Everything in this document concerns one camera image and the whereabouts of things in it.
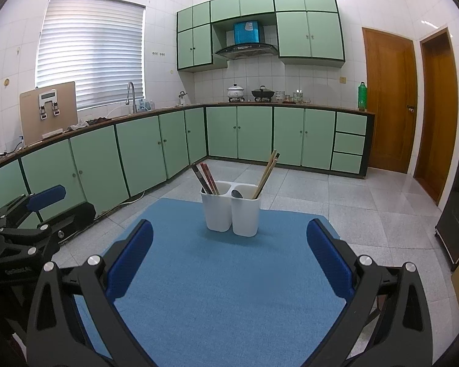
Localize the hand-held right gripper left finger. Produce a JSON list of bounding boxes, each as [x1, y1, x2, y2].
[[25, 219, 155, 367]]

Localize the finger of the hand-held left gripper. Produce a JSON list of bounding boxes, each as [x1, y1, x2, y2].
[[0, 184, 66, 225], [0, 203, 97, 258]]

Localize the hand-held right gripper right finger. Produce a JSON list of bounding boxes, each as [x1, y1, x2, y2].
[[306, 218, 433, 367]]

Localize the black chopstick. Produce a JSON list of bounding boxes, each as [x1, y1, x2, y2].
[[190, 164, 211, 195]]

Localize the white two-compartment utensil holder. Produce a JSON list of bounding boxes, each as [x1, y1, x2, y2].
[[200, 180, 261, 236]]

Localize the red patterned chopstick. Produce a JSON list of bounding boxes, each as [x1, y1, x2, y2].
[[206, 162, 220, 195], [200, 163, 216, 195]]

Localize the green base cabinets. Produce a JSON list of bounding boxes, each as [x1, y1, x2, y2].
[[0, 103, 376, 230]]

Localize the blue table mat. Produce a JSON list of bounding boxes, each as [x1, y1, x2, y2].
[[74, 198, 349, 367]]

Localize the metal sink faucet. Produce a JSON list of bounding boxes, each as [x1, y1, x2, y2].
[[125, 81, 137, 114]]

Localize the white window blind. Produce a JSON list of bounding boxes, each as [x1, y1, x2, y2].
[[35, 0, 146, 111]]

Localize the cluster of glass jars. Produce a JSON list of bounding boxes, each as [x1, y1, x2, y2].
[[275, 89, 311, 105]]

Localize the closed wooden door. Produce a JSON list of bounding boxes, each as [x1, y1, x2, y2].
[[362, 27, 418, 174]]

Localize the wooden door in recess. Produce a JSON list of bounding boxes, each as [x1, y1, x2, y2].
[[414, 27, 459, 205]]

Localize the black wok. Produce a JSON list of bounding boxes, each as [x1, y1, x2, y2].
[[251, 85, 276, 102]]

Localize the white lidded pot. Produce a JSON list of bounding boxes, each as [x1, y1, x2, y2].
[[227, 83, 245, 102]]

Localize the range hood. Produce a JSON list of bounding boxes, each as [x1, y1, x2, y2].
[[214, 20, 279, 61]]

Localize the green wall cabinets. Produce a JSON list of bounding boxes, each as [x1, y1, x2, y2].
[[176, 0, 346, 72]]

